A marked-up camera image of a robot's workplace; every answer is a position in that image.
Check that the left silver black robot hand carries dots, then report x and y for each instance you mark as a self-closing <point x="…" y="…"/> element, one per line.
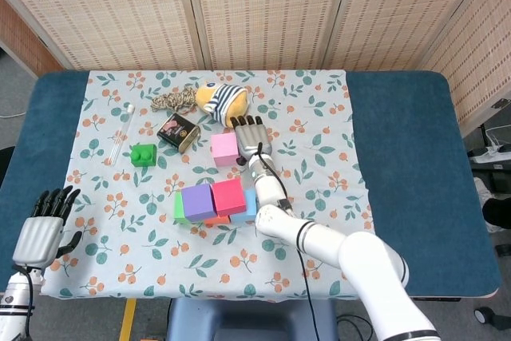
<point x="38" y="237"/>

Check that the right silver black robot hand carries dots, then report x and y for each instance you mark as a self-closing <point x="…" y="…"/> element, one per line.
<point x="253" y="137"/>

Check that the pink foam cube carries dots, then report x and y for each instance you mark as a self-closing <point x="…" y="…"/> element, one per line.
<point x="224" y="149"/>

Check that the red foam cube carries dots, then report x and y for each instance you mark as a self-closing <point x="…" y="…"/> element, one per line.
<point x="228" y="196"/>

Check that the blue foam cube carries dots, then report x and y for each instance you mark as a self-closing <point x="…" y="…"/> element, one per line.
<point x="247" y="209"/>

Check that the purple foam cube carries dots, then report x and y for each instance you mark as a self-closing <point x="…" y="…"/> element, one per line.
<point x="197" y="203"/>

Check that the orange foam cube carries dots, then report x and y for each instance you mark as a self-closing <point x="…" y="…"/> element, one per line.
<point x="217" y="220"/>

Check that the green foam cube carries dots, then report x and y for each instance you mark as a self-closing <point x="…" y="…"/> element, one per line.
<point x="178" y="211"/>

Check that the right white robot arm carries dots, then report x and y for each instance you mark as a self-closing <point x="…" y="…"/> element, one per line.
<point x="339" y="245"/>

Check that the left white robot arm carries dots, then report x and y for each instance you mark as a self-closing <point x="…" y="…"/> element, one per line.
<point x="12" y="305"/>

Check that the yellow striped plush toy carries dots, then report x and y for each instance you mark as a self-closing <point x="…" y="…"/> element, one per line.
<point x="217" y="101"/>

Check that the black gold tin can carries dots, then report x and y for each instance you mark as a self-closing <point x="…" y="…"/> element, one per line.
<point x="177" y="131"/>

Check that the floral berry tablecloth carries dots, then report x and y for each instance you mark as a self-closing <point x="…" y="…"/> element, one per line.
<point x="120" y="237"/>

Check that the green toy building brick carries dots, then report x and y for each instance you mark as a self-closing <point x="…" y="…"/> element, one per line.
<point x="143" y="156"/>

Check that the clear plastic tube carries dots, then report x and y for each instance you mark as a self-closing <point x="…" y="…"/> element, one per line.
<point x="121" y="133"/>

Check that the white shoe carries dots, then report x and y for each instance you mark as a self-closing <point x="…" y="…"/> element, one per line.
<point x="482" y="191"/>

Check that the white power strip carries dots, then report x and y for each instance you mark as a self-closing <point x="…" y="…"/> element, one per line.
<point x="491" y="159"/>

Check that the black equipment box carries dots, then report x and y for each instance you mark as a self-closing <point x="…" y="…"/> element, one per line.
<point x="499" y="179"/>

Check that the black caster wheel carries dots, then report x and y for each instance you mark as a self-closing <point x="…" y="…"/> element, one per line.
<point x="483" y="315"/>

